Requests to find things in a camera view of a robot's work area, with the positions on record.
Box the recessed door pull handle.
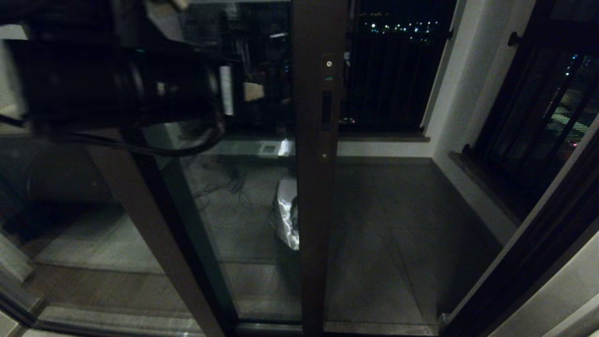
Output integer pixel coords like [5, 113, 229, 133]
[321, 90, 333, 132]

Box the brown framed sliding glass door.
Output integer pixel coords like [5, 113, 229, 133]
[136, 0, 351, 337]

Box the long stone balcony sill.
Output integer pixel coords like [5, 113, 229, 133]
[206, 133, 430, 144]

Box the brown framed fixed glass door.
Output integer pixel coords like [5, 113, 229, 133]
[0, 23, 238, 337]

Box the short stone balcony sill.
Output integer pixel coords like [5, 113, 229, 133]
[448, 152, 535, 229]

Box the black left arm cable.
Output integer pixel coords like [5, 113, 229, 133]
[0, 115, 227, 158]

